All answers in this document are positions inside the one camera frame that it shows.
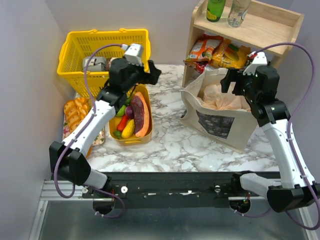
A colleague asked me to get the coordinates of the purple toy eggplant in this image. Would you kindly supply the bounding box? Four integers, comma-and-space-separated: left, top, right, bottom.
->
125, 105, 134, 120

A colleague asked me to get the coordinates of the red snack bag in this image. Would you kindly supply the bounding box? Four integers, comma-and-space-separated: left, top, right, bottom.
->
183, 60, 208, 74

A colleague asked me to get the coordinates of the orange snack bag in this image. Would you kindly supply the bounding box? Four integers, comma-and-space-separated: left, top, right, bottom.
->
185, 34, 224, 62

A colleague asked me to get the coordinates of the red toy pepper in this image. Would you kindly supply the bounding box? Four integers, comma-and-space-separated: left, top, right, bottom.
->
116, 115, 129, 132

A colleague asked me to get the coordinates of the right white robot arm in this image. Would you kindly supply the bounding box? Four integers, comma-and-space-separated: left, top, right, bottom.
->
220, 65, 320, 213

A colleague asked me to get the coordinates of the banana print plastic bag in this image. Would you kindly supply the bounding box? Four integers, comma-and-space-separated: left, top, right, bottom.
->
197, 84, 251, 112

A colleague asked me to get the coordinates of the clear plastic bottle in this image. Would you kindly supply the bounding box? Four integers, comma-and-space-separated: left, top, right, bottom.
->
227, 0, 252, 28

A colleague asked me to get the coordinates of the wooden shelf unit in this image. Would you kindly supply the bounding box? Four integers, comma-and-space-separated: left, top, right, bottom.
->
181, 0, 306, 88

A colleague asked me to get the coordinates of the green glass bottle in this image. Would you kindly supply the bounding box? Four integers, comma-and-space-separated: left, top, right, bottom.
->
206, 0, 226, 22

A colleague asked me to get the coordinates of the yellow food tray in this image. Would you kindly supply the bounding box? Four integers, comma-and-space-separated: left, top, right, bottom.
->
108, 84, 153, 146

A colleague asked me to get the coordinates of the green toy fruit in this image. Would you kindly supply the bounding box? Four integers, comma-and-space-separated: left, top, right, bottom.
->
115, 105, 127, 118

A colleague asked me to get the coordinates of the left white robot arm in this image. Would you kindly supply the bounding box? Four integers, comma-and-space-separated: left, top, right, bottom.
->
49, 57, 161, 189

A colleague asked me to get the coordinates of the purple cable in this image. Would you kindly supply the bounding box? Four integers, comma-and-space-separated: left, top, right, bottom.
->
254, 42, 320, 231
53, 43, 126, 199

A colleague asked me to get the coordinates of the toy bread loaf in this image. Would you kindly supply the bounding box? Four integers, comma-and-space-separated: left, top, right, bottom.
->
63, 100, 81, 133

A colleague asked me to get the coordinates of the beige canvas tote bag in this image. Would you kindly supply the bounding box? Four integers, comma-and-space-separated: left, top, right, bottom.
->
181, 68, 258, 153

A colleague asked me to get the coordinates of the yellow chips bag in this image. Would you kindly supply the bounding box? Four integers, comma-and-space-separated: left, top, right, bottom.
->
209, 38, 251, 69

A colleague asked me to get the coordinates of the brown milk carton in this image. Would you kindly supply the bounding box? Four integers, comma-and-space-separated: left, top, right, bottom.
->
105, 57, 112, 72

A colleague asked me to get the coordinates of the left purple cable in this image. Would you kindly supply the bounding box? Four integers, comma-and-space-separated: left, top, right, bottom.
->
53, 43, 126, 199

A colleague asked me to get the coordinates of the braided orange toy bread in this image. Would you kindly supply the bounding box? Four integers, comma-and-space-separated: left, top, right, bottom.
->
74, 97, 90, 121

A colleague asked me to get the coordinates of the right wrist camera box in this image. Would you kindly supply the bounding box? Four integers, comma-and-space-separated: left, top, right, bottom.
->
242, 51, 268, 76

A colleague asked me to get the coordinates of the grey wrapped package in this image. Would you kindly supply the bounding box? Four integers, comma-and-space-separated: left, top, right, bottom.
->
82, 56, 107, 72

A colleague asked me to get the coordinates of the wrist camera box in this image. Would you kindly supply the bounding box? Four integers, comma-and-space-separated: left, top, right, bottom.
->
121, 43, 144, 66
242, 51, 268, 76

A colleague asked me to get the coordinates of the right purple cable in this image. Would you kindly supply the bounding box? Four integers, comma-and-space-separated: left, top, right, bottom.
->
254, 42, 320, 231

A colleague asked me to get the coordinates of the yellow plastic shopping basket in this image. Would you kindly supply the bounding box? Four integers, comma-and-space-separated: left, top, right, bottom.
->
56, 28, 151, 98

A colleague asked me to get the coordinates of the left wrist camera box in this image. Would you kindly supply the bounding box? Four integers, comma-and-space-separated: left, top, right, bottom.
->
121, 43, 144, 66

